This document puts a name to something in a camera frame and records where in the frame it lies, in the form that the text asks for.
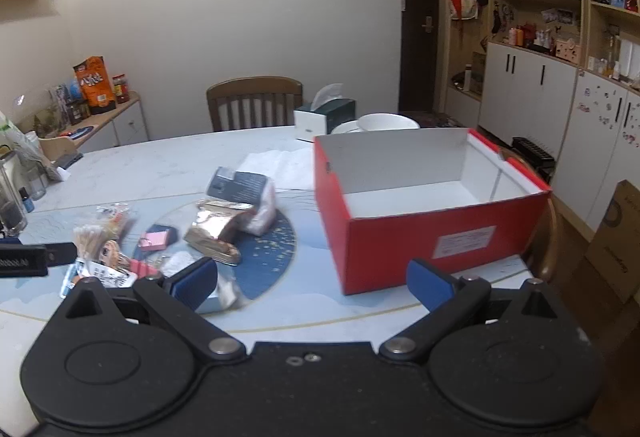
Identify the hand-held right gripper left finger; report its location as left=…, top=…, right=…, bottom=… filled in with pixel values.
left=64, top=257, right=247, bottom=363

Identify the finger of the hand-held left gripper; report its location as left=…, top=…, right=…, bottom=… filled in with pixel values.
left=45, top=242, right=77, bottom=267

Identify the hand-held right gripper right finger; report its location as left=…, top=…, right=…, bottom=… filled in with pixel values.
left=379, top=258, right=559, bottom=363

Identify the clear snack bag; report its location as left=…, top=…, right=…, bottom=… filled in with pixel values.
left=72, top=223, right=111, bottom=264

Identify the clear bag of white pellets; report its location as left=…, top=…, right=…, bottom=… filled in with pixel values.
left=197, top=274, right=244, bottom=315

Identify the red cardboard box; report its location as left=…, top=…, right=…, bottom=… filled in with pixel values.
left=313, top=127, right=552, bottom=296

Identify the small printed plastic packet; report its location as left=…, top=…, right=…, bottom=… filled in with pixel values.
left=80, top=262, right=138, bottom=290

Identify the silver foil pouch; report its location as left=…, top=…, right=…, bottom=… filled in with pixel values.
left=184, top=200, right=256, bottom=266

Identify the pink ribbed pad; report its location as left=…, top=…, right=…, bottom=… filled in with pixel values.
left=139, top=225, right=169, bottom=251

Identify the slate blue printed plastic bag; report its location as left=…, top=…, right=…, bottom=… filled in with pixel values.
left=206, top=166, right=277, bottom=235

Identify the cartoon face charm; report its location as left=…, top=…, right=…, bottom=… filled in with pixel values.
left=100, top=241, right=124, bottom=268

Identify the tall glass jar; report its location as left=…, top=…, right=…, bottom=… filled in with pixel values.
left=0, top=151, right=29, bottom=238

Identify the wooden stand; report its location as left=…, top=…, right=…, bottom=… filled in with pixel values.
left=37, top=136, right=84, bottom=163

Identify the round-back wooden chair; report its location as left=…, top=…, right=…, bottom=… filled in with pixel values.
left=500, top=147, right=561, bottom=288

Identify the green white package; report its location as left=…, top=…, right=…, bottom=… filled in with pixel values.
left=0, top=110, right=43, bottom=168

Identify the glass dome terrarium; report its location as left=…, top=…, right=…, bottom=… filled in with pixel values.
left=15, top=84, right=68, bottom=138

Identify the white sideboard cabinet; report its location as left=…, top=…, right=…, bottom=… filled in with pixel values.
left=37, top=97, right=150, bottom=155

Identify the dark glass jar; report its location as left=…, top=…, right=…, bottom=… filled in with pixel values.
left=66, top=100, right=92, bottom=125

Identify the white paper napkin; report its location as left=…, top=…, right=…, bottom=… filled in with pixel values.
left=235, top=150, right=317, bottom=192

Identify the blue printed card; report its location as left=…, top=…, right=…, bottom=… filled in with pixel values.
left=52, top=81, right=83, bottom=118

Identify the white bowl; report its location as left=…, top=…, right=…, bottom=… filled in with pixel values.
left=357, top=113, right=421, bottom=134

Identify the black crate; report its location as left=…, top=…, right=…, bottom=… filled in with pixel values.
left=512, top=136, right=556, bottom=183

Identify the orange snack bag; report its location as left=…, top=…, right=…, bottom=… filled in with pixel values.
left=74, top=56, right=117, bottom=115

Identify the red lidded jar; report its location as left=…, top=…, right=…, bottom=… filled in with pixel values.
left=112, top=74, right=131, bottom=105

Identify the brown cardboard box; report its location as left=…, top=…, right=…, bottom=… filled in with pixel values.
left=585, top=180, right=640, bottom=303

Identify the green white tissue box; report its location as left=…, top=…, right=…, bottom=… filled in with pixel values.
left=293, top=83, right=357, bottom=143

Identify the slatted wooden chair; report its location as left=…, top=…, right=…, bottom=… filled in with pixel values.
left=206, top=76, right=304, bottom=133

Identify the white lower cabinet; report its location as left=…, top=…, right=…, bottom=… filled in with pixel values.
left=477, top=40, right=581, bottom=153

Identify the white sticker-covered cabinet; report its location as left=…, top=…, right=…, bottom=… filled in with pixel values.
left=552, top=71, right=640, bottom=238

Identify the dark wooden door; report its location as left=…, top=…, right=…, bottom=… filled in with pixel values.
left=399, top=0, right=445, bottom=114

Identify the cluster of shelf bottles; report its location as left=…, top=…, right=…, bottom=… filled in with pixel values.
left=507, top=20, right=556, bottom=55

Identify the red white hanging bag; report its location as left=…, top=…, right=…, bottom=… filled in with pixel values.
left=449, top=0, right=479, bottom=20

